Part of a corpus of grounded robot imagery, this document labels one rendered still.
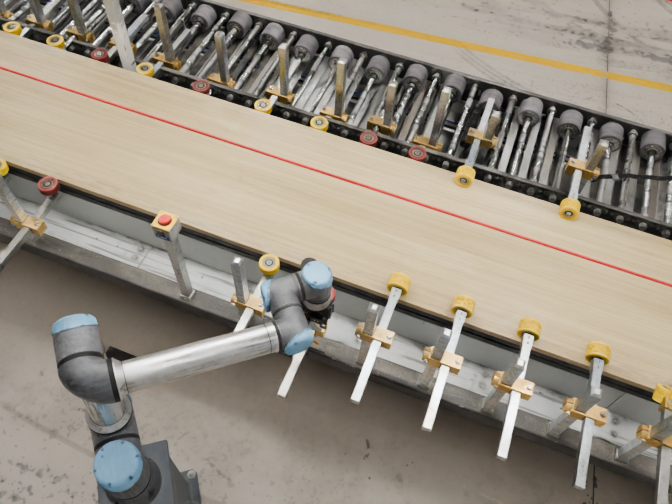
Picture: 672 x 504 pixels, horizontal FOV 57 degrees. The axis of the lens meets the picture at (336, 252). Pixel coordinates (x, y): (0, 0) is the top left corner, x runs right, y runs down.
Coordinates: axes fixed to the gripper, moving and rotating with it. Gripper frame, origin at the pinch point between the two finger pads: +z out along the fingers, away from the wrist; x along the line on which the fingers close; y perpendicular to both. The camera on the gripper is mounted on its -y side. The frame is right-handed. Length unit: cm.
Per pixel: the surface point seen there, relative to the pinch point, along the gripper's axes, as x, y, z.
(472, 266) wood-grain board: 53, 48, 11
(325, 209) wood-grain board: 56, -16, 11
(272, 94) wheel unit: 114, -66, 15
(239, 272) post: 6.1, -29.1, -7.4
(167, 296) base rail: 4, -64, 31
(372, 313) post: 6.1, 19.7, -12.1
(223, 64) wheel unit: 115, -91, 7
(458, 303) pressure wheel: 30, 46, 3
